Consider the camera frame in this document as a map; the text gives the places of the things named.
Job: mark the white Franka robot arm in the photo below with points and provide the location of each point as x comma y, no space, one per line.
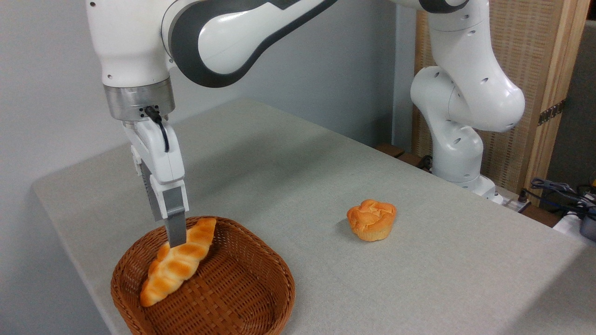
130,46

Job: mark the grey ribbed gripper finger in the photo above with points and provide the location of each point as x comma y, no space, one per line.
176,218
151,195

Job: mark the brown woven wicker basket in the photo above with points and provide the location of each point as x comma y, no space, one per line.
233,288

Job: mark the round muffin-shaped bread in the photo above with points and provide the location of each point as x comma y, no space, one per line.
371,219

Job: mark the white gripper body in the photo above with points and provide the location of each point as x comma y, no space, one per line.
158,158

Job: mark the long braided bread loaf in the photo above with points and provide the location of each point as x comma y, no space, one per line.
177,265

